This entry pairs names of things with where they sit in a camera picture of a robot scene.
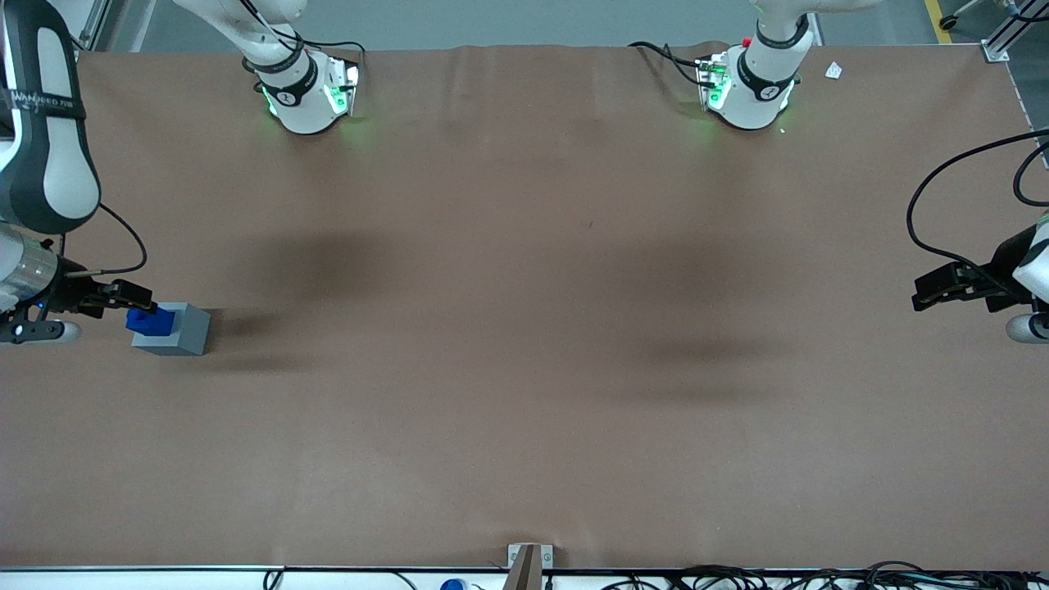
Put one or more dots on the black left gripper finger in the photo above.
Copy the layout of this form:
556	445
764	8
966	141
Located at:
942	300
942	277

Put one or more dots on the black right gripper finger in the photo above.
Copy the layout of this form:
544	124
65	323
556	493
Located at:
111	310
131	295

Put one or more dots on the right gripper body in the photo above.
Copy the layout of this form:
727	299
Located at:
69	294

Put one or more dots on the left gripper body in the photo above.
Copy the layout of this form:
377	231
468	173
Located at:
998	271

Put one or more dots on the blue plastic block part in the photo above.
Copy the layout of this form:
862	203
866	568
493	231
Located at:
149	323

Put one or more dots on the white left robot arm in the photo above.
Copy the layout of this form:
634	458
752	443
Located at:
750	98

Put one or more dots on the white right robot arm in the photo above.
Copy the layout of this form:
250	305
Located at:
49	164

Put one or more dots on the gray square hollow base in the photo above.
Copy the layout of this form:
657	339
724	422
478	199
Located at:
187	336

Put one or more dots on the white paper scrap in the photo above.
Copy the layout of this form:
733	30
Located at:
833	70

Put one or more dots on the brown table cover sheet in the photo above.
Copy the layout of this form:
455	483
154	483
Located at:
524	369

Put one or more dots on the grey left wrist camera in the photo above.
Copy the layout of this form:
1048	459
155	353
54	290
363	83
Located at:
1026	329

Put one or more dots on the aluminium frame post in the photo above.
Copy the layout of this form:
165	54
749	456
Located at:
92	20
1001	41

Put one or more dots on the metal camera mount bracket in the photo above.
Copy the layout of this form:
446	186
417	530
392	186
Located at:
529	564

